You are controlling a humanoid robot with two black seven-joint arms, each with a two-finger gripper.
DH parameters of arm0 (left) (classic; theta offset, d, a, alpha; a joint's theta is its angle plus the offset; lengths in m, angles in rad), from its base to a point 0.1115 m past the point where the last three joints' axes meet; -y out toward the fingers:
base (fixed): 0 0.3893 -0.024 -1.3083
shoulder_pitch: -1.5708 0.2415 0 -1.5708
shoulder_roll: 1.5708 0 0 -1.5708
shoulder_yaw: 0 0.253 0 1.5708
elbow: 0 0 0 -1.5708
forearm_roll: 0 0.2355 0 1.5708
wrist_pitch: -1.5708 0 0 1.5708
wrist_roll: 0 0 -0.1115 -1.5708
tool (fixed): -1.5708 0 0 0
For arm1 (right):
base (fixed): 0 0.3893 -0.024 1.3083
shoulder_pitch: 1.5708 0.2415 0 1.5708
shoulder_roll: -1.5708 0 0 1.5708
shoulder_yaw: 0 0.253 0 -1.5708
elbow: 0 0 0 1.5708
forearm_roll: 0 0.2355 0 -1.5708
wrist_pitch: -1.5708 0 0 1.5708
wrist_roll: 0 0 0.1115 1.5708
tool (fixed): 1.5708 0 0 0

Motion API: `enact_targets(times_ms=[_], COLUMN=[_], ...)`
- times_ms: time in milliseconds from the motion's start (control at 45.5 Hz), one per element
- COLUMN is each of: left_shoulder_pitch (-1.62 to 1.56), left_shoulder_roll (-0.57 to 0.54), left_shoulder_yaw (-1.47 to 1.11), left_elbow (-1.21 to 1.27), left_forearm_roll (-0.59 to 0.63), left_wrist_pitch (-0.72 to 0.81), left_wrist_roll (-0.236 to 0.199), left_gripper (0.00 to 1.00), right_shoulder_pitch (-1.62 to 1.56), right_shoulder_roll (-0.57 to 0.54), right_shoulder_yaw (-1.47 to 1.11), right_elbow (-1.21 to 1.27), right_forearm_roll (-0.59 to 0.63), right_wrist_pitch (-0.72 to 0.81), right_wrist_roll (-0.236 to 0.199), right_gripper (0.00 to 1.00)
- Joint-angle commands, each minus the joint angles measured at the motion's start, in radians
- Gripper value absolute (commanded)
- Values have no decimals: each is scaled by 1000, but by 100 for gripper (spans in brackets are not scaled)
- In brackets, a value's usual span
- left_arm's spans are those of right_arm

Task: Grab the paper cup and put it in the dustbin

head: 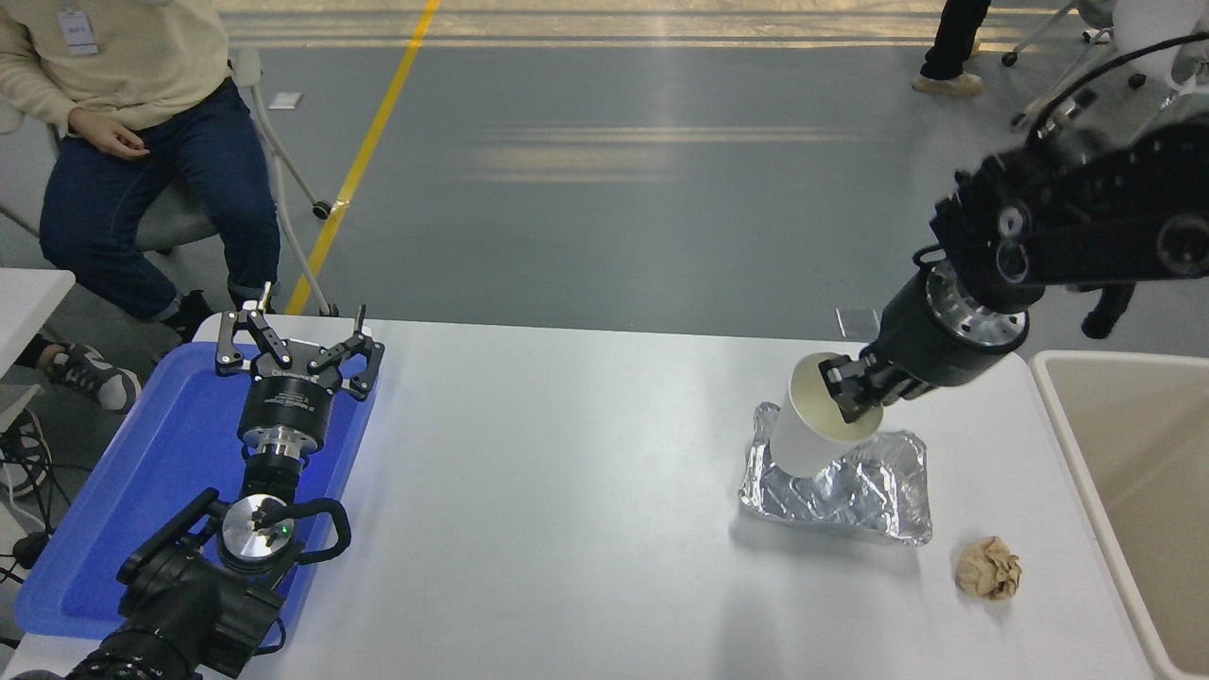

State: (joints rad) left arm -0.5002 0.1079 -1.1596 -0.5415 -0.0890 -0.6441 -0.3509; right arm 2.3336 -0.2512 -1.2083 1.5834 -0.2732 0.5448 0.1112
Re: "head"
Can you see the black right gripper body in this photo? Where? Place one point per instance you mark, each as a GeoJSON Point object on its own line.
{"type": "Point", "coordinates": [921, 345]}

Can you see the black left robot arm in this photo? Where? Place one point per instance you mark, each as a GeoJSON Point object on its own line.
{"type": "Point", "coordinates": [189, 604]}

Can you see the small white floor card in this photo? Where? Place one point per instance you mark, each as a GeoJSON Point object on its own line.
{"type": "Point", "coordinates": [284, 100]}

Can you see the white id badge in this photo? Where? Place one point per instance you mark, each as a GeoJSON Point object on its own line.
{"type": "Point", "coordinates": [78, 31]}

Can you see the grey seat wheeled chair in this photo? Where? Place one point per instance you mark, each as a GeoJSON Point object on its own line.
{"type": "Point", "coordinates": [1058, 80]}

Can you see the grey chair with white legs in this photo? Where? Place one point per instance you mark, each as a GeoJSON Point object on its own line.
{"type": "Point", "coordinates": [274, 161]}

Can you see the white shell chair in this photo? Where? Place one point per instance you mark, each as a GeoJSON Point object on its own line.
{"type": "Point", "coordinates": [1148, 28]}

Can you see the small white side table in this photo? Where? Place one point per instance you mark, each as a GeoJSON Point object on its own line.
{"type": "Point", "coordinates": [28, 302]}

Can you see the blue plastic tray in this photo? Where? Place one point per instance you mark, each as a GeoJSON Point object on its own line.
{"type": "Point", "coordinates": [142, 491]}

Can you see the large pale bin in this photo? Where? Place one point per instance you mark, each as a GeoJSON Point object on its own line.
{"type": "Point", "coordinates": [1152, 472]}

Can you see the person's right hand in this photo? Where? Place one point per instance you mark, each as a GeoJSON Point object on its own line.
{"type": "Point", "coordinates": [109, 137]}

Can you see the grey and white sneaker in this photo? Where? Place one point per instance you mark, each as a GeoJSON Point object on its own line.
{"type": "Point", "coordinates": [94, 378]}

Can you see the crumpled tan paper ball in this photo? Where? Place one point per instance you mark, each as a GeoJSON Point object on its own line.
{"type": "Point", "coordinates": [989, 567]}

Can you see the person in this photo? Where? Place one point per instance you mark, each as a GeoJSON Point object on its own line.
{"type": "Point", "coordinates": [142, 66]}
{"type": "Point", "coordinates": [954, 47]}

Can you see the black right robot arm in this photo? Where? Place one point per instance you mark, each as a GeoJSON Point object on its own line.
{"type": "Point", "coordinates": [1086, 217]}

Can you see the silver foil tray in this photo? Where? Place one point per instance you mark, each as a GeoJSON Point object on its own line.
{"type": "Point", "coordinates": [874, 496]}

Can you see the white paper cup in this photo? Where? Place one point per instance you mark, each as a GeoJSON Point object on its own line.
{"type": "Point", "coordinates": [803, 444]}

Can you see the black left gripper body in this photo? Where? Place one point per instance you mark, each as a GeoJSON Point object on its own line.
{"type": "Point", "coordinates": [288, 401]}

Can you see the silver floor plate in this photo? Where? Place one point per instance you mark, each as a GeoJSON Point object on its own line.
{"type": "Point", "coordinates": [855, 323]}

